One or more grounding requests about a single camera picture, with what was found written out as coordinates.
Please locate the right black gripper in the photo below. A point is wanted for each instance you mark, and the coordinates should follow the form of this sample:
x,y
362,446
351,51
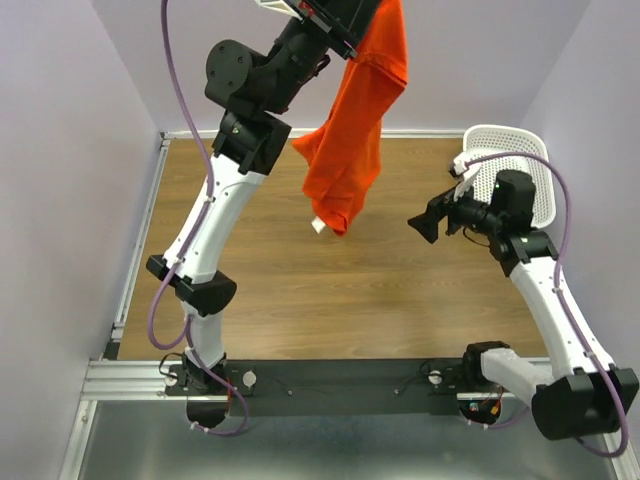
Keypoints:
x,y
427,222

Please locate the orange t-shirt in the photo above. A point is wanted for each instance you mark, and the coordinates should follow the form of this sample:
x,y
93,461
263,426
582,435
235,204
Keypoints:
x,y
343,155

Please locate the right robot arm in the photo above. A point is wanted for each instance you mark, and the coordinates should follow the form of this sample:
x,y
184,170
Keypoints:
x,y
584,393

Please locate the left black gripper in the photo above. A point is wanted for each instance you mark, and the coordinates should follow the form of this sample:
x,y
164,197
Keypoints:
x,y
339,19

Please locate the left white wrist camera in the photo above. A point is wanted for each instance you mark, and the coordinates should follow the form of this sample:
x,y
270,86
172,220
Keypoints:
x,y
297,9

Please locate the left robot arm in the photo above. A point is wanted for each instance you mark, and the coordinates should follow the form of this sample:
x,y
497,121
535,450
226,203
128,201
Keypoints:
x,y
253,89

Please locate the aluminium frame rail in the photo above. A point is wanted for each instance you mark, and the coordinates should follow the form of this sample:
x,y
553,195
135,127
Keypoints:
x,y
377,291

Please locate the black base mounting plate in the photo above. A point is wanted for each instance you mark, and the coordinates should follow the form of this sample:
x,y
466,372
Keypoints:
x,y
249,389

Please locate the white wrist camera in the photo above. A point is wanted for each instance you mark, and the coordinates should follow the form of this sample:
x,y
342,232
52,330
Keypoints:
x,y
297,9
464,172

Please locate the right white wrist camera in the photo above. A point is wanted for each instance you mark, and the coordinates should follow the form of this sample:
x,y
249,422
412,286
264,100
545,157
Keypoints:
x,y
464,172

